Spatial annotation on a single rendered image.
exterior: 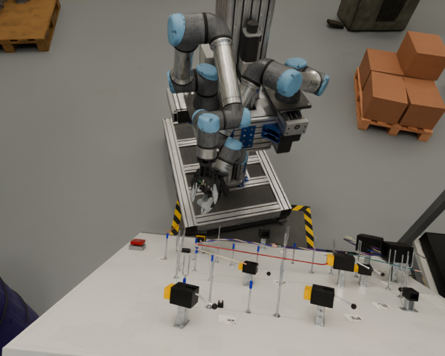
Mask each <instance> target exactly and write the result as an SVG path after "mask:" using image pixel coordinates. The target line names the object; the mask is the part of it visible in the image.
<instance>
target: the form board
mask: <svg viewBox="0 0 445 356"><path fill-rule="evenodd" d="M134 239H145V240H146V242H145V243H144V244H146V247H145V249H144V250H143V251H137V250H130V249H129V245H131V244H130V242H131V241H130V242H129V243H128V244H126V245H125V246H124V247H123V248H121V249H120V250H119V251H118V252H117V253H116V254H115V255H113V256H112V257H111V258H110V259H108V260H107V261H106V262H104V263H103V264H102V265H101V266H100V267H99V268H98V269H97V270H95V271H94V272H93V273H91V274H90V275H89V276H88V277H87V278H86V279H85V280H83V281H82V282H81V283H80V284H78V285H77V286H76V287H75V288H74V289H72V291H70V292H69V293H68V294H67V295H65V296H64V297H63V298H62V299H60V300H59V301H58V302H57V303H56V304H55V305H54V306H52V307H51V308H50V309H48V310H47V311H46V312H45V313H44V314H43V315H42V316H41V317H39V318H38V319H37V320H36V321H34V322H33V323H32V324H30V325H29V326H28V327H27V328H26V329H25V330H24V331H22V332H21V333H20V334H19V335H17V336H16V337H15V338H14V339H13V340H12V341H11V342H10V343H8V344H7V345H6V346H4V347H3V348H2V356H445V309H439V308H437V307H436V306H434V305H433V304H432V303H430V302H428V301H427V300H426V299H425V298H423V297H421V296H420V295H419V299H418V302H415V305H414V309H416V310H417V311H418V312H412V311H403V310H402V309H400V308H399V307H403V306H404V300H405V298H404V297H403V298H399V297H398V296H399V294H400V291H399V290H398V288H399V287H401V281H402V272H401V271H400V270H398V277H397V282H399V283H394V284H395V285H397V286H398V287H395V286H389V287H390V289H391V290H387V289H386V287H388V286H387V285H384V284H383V283H381V282H380V280H381V281H388V279H387V278H388V277H389V273H384V274H385V276H384V277H382V276H381V274H379V273H377V272H376V271H372V276H369V275H368V276H367V282H369V283H371V284H372V285H373V287H370V286H367V287H362V286H360V285H359V284H358V283H357V282H356V280H358V281H360V274H357V276H358V278H356V277H354V275H355V273H356V272H350V271H345V282H344V286H345V288H343V287H338V286H337V283H336V282H338V272H339V270H337V269H333V268H332V273H333V275H329V273H330V272H331V266H328V265H327V264H326V265H317V264H313V270H312V271H313V272H314V273H310V270H311V268H312V264H311V263H305V262H300V261H293V262H294V263H295V264H292V260H284V261H283V264H284V269H283V270H284V271H283V280H284V281H287V282H288V284H289V286H282V287H281V291H280V304H279V310H278V313H279V315H280V317H279V318H277V317H274V314H275V313H276V308H277V301H278V289H279V285H275V284H274V282H273V280H279V279H280V267H281V262H282V259H279V258H274V257H269V256H261V255H258V263H259V267H260V268H262V269H264V270H265V271H266V272H268V271H269V272H271V275H270V276H267V275H266V273H265V272H263V271H262V270H261V269H259V268H258V272H257V273H256V275H253V282H254V283H253V285H252V289H251V299H250V305H249V310H250V312H251V313H250V314H248V313H246V312H245V311H246V310H247V307H248V301H249V287H246V286H243V284H245V278H246V273H243V272H242V270H238V266H239V262H241V261H243V262H245V261H252V262H256V257H257V255H256V254H248V253H244V252H239V251H234V254H233V260H235V261H233V262H232V260H229V259H232V251H230V250H226V249H218V263H214V270H213V286H212V294H211V301H210V302H211V303H212V304H214V303H216V304H217V305H218V300H220V302H221V303H222V300H223V303H224V305H223V308H217V309H215V310H214V309H207V308H206V306H207V305H208V303H207V302H205V301H204V300H202V299H201V298H200V297H198V302H197V303H196V304H195V305H194V306H193V307H192V308H191V309H189V313H188V319H189V320H190V322H189V323H188V324H187V325H186V326H185V327H183V329H180V328H176V327H174V326H173V325H174V324H175V323H176V322H177V309H178V305H175V304H170V300H169V299H165V298H163V296H164V289H165V287H166V286H168V285H169V284H171V283H174V284H176V283H178V282H182V283H183V279H184V276H183V274H182V268H183V260H184V254H185V261H184V274H185V275H187V272H188V265H189V255H191V258H190V267H189V275H188V276H187V277H186V283H188V284H191V285H197V286H199V295H200V296H202V297H203V298H205V299H206V300H209V292H210V281H208V280H209V278H210V267H211V256H212V255H213V254H216V252H217V248H213V247H205V246H203V251H206V252H209V253H211V254H209V253H205V254H197V257H196V272H193V270H194V264H195V261H194V260H192V259H194V250H195V244H194V243H195V238H190V237H185V238H184V246H183V247H182V248H188V249H190V250H191V251H190V253H184V252H181V257H180V265H179V268H180V270H181V271H177V276H178V277H179V278H178V279H174V278H173V277H174V276H175V274H176V267H177V252H176V243H177V236H169V235H168V239H167V238H166V235H156V234H148V233H139V234H138V235H137V236H136V237H134ZM166 239H167V254H166V257H167V258H170V260H169V261H156V260H155V259H156V258H157V257H158V256H161V257H164V256H165V247H166ZM192 243H193V244H192ZM220 256H223V257H225V258H223V257H220ZM226 258H227V259H226ZM236 261H239V262H236ZM231 263H232V264H233V266H230V264H231ZM313 284H316V285H323V286H326V287H332V288H335V295H337V296H339V297H341V298H342V299H344V300H345V301H347V302H349V303H351V304H356V306H357V308H356V309H352V308H351V306H350V305H349V304H347V303H345V302H344V301H342V300H340V299H338V298H337V297H334V301H333V308H328V307H326V308H325V314H324V318H325V320H324V327H323V326H317V325H314V321H315V316H316V310H317V305H315V304H310V300H307V299H303V298H304V289H305V285H308V286H312V285H313ZM371 302H381V303H387V304H388V305H389V306H390V307H391V308H392V309H393V310H388V309H377V308H376V307H375V306H374V305H373V304H372V303H371ZM342 313H344V314H359V315H360V316H361V317H362V318H363V319H364V320H365V321H366V322H367V324H366V323H357V322H349V321H348V320H347V319H346V318H345V317H344V315H343V314H342ZM218 314H228V315H235V316H237V325H232V324H219V323H217V321H218Z"/></svg>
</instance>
